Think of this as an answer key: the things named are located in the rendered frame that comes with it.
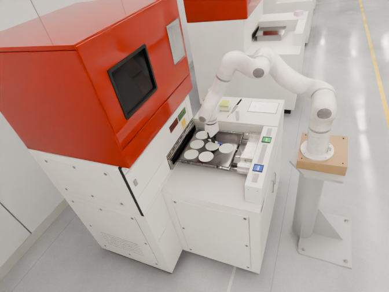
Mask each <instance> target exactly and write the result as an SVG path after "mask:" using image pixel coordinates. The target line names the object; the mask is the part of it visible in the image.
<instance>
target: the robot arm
mask: <svg viewBox="0 0 389 292"><path fill-rule="evenodd" d="M235 71H239V72H241V73H243V74H244V75H246V76H247V77H249V78H252V79H262V78H264V77H266V76H267V75H268V73H269V74H270V75H271V76H272V77H273V79H274V80H275V81H276V82H277V83H278V84H279V85H280V86H281V87H283V88H284V89H287V90H288V91H290V92H292V93H295V94H303V95H305V96H307V97H309V98H310V99H311V113H310V119H309V129H308V136H307V141H305V142H304V143H303V144H302V145H301V147H300V151H301V153H302V155H303V156H304V157H305V158H307V159H310V160H314V161H323V160H327V159H329V158H331V157H332V156H333V154H334V147H333V146H332V144H330V143H329V140H330V136H331V130H332V123H333V121H334V119H335V118H336V114H337V99H336V91H335V89H334V87H333V86H332V85H330V84H328V83H326V82H323V81H319V80H316V79H311V78H307V77H305V76H303V75H301V74H300V73H298V72H296V71H295V70H293V69H292V68H291V67H289V66H288V65H287V64H286V63H285V62H284V61H283V59H282V58H281V57H280V56H279V55H278V54H277V53H276V52H275V51H274V50H272V49H270V48H267V47H262V48H259V49H258V50H257V51H256V52H255V54H254V56H253V58H250V57H248V56H247V55H246V54H245V53H243V52H241V51H231V52H228V53H226V54H225V55H224V56H223V58H222V60H221V63H220V65H219V68H218V70H217V72H216V75H215V78H214V80H213V83H212V85H211V88H210V90H209V92H208V94H207V95H206V97H205V98H204V99H202V101H201V104H202V106H201V108H200V111H199V115H198V119H199V121H200V122H201V123H205V135H206V136H207V139H211V142H212V143H215V142H216V141H217V140H216V134H217V132H218V131H219V126H218V121H217V116H216V107H217V105H218V103H219V102H220V100H221V98H222V97H223V95H224V93H225V91H226V89H227V87H228V85H229V83H230V80H231V78H232V76H233V74H234V72H235Z"/></svg>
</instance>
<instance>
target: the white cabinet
mask: <svg viewBox="0 0 389 292"><path fill-rule="evenodd" d="M283 123H284V118H283V120H282V124H281V129H280V133H279V136H278V140H277V146H276V150H275V153H274V158H273V162H272V165H271V169H270V174H269V178H268V181H267V186H266V190H265V194H264V197H263V202H262V206H261V209H260V213H259V214H258V213H253V212H250V211H245V210H240V209H235V208H232V207H227V206H222V205H218V204H214V203H209V202H205V201H201V200H196V199H192V198H187V197H183V196H178V195H174V194H169V193H165V192H162V195H163V198H164V201H165V203H166V206H167V208H168V211H169V214H170V216H171V219H172V222H173V224H174V227H175V230H176V232H177V235H178V238H179V241H180V243H181V246H182V249H183V250H186V251H189V252H191V253H195V254H198V255H201V256H204V257H207V258H211V259H213V260H217V261H220V262H224V263H226V264H229V265H232V266H236V267H239V268H242V269H246V270H248V271H251V272H255V273H260V269H261V265H262V260H263V255H264V251H265V246H266V241H267V235H268V232H269V226H270V222H271V216H272V212H273V207H274V202H275V198H276V193H277V188H278V183H279V179H280V164H281V148H282V131H283Z"/></svg>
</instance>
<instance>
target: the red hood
mask: <svg viewBox="0 0 389 292"><path fill-rule="evenodd" d="M192 89H193V86H192V80H191V76H190V70H189V64H188V58H187V54H186V48H185V42H184V36H183V32H182V26H181V19H180V16H179V10H178V4H177V0H96V1H87V2H78V3H74V4H72V5H69V6H66V7H64V8H61V9H58V10H55V11H53V12H50V13H48V14H45V15H43V16H40V17H37V18H35V19H32V20H29V21H26V22H24V23H21V24H19V25H16V26H14V27H10V28H8V29H5V30H3V31H0V112H1V114H2V115H3V116H4V118H5V119H6V120H7V122H8V123H9V124H10V125H11V127H12V128H13V130H14V131H15V132H16V134H17V135H18V136H19V137H20V139H21V140H22V142H23V143H24V144H25V146H26V147H27V148H28V149H33V150H37V151H42V152H48V153H51V154H57V155H62V156H69V157H72V158H78V159H83V160H89V161H92V162H98V163H103V164H107V165H113V166H119V167H124V168H128V169H129V168H130V167H132V165H133V164H134V162H135V161H136V160H137V159H138V157H139V156H140V155H141V154H142V152H143V151H144V150H145V148H146V147H147V146H148V145H149V143H150V142H151V141H152V140H153V138H154V137H155V135H157V133H158V132H159V130H160V129H161V128H162V127H163V125H164V124H165V123H166V122H167V121H168V119H169V118H170V116H171V115H172V114H173V113H174V111H175V110H176V109H177V108H178V106H179V105H180V104H181V103H182V101H183V100H184V99H185V97H186V96H187V95H188V94H189V92H190V91H191V90H192Z"/></svg>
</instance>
